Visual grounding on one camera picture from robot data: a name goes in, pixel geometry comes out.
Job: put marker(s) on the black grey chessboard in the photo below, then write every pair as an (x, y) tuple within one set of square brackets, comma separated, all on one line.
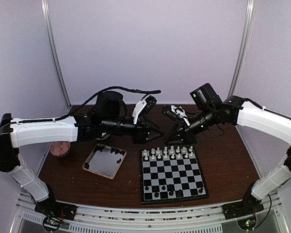
[(171, 168)]

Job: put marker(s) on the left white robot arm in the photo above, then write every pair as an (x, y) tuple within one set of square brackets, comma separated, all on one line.
[(103, 119)]

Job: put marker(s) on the aluminium front rail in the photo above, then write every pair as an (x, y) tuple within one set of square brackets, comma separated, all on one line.
[(193, 219)]

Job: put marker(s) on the red patterned bowl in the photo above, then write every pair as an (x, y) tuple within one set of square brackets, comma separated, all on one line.
[(60, 149)]

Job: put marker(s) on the aluminium frame post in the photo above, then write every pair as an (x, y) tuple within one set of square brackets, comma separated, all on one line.
[(54, 54), (244, 46)]

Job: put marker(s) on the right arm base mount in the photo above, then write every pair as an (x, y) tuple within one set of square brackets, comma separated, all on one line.
[(244, 213)]

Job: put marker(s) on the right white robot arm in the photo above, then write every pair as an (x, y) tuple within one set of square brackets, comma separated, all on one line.
[(235, 111)]

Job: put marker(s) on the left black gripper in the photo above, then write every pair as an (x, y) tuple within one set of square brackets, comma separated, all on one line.
[(141, 132)]

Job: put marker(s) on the wooden rimmed black tray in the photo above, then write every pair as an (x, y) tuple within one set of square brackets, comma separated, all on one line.
[(104, 161)]

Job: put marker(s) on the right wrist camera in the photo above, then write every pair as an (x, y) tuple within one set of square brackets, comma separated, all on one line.
[(173, 112)]

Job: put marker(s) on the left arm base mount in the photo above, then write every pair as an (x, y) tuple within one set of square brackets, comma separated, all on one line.
[(55, 219)]

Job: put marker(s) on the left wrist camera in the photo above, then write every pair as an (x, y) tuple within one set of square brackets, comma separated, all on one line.
[(144, 106)]

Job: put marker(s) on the left aluminium frame post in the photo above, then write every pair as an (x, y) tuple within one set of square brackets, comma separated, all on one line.
[(54, 54)]

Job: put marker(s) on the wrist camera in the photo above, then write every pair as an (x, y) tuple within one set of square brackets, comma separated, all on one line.
[(144, 106), (173, 112)]

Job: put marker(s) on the right aluminium frame post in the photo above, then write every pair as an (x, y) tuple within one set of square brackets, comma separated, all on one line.
[(244, 46)]

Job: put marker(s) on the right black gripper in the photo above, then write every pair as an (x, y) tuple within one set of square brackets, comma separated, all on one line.
[(185, 133)]

